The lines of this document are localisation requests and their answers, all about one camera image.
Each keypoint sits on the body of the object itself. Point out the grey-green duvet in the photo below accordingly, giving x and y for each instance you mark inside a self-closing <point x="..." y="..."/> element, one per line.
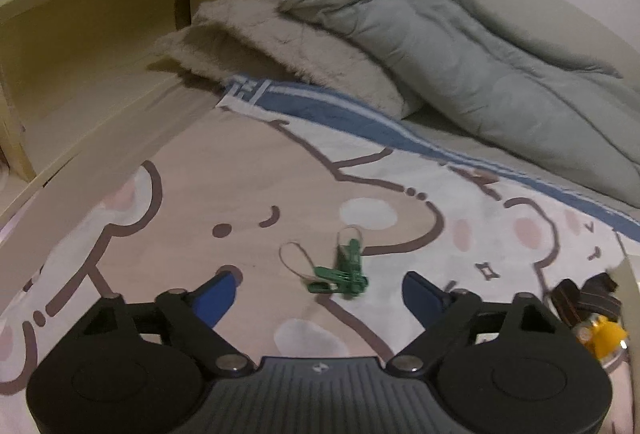
<point x="571" y="114"/>

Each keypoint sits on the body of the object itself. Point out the white headboard panel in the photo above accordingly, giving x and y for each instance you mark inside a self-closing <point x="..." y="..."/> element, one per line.
<point x="563" y="24"/>

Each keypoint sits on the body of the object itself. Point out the green plastic clothes pegs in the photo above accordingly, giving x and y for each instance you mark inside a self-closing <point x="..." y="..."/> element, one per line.
<point x="346" y="277"/>

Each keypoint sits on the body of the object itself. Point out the yellow headlamp with strap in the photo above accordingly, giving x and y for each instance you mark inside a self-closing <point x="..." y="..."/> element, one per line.
<point x="594" y="314"/>

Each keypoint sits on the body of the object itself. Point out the white shallow cardboard box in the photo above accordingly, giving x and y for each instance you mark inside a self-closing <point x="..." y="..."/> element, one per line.
<point x="627" y="287"/>

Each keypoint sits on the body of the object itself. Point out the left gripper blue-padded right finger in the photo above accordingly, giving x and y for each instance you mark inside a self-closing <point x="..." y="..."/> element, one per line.
<point x="446" y="319"/>

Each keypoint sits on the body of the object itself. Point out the beige fluffy blanket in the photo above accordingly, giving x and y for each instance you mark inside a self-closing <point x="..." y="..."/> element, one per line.
<point x="252" y="38"/>

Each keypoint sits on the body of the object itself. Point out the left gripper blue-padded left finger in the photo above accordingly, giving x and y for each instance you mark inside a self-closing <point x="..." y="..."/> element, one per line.
<point x="189" y="319"/>

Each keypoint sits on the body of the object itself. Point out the cartoon bear print cloth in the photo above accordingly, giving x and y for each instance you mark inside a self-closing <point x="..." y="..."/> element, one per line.
<point x="266" y="182"/>

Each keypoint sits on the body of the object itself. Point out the wooden bedside shelf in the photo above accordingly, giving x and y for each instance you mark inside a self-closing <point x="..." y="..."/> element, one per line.
<point x="67" y="68"/>

